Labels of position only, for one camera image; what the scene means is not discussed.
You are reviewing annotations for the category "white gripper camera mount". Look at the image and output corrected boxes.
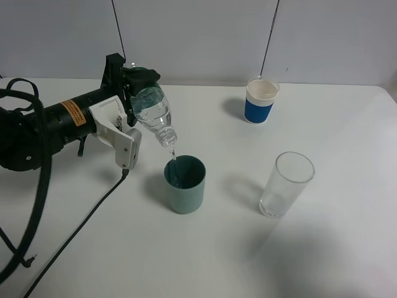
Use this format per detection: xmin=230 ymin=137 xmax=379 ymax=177
xmin=89 ymin=96 xmax=142 ymax=170

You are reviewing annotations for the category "black braided camera cable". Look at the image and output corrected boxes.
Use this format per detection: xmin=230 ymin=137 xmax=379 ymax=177
xmin=23 ymin=167 xmax=130 ymax=298

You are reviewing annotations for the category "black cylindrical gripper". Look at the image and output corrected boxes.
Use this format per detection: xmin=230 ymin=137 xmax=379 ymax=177
xmin=45 ymin=53 xmax=161 ymax=145

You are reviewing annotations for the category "clear green-label water bottle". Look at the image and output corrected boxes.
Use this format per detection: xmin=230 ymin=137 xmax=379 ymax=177
xmin=130 ymin=83 xmax=177 ymax=147

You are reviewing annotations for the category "clear drinking glass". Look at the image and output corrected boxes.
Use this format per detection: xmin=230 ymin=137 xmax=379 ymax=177
xmin=259 ymin=151 xmax=316 ymax=218

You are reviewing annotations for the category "blue sleeved white cup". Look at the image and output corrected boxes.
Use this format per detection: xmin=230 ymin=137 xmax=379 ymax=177
xmin=244 ymin=76 xmax=280 ymax=124

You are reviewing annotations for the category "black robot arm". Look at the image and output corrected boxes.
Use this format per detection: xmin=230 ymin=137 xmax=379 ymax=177
xmin=1 ymin=53 xmax=160 ymax=171

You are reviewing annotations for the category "green plastic cup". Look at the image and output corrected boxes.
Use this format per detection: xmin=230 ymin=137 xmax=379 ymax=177
xmin=163 ymin=155 xmax=206 ymax=214

